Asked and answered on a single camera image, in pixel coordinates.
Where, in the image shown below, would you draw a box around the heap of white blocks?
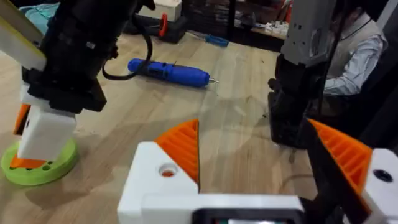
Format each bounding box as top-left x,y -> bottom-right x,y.
263,19 -> 289,37

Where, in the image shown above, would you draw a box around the blue electric screwdriver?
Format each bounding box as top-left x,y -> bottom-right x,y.
127,58 -> 220,88

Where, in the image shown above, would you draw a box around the black case with red handle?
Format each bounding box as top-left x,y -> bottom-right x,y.
123,12 -> 188,44

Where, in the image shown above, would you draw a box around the teal cloth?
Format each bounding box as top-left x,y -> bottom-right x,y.
18,2 -> 60,35

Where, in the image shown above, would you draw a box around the person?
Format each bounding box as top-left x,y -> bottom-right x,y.
322,5 -> 389,98

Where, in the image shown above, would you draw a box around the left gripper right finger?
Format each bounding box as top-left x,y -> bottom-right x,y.
305,118 -> 398,224

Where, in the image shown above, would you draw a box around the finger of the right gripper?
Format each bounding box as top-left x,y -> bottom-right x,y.
9,105 -> 78,170
12,103 -> 32,136

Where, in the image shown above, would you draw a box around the blue handled scissors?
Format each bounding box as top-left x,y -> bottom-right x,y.
198,33 -> 230,48

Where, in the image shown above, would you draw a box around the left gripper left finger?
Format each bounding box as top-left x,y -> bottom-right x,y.
117,119 -> 200,224

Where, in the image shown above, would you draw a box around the white box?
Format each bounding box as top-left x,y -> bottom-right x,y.
137,0 -> 183,22

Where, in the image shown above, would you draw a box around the green disc with holes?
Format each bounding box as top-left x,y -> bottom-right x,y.
0,136 -> 79,187

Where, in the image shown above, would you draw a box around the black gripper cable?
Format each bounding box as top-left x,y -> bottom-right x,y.
101,14 -> 154,82

